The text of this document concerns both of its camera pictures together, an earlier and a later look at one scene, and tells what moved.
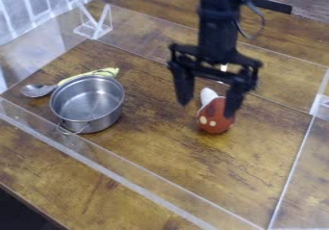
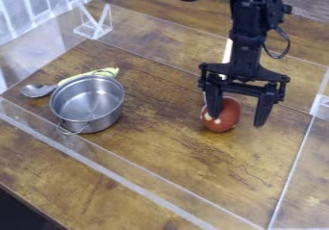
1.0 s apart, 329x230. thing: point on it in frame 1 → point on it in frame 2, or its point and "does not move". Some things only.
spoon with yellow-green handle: [43, 89] does not move
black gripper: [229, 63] → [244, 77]
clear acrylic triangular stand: [91, 27] does not move
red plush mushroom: [213, 118] does not move
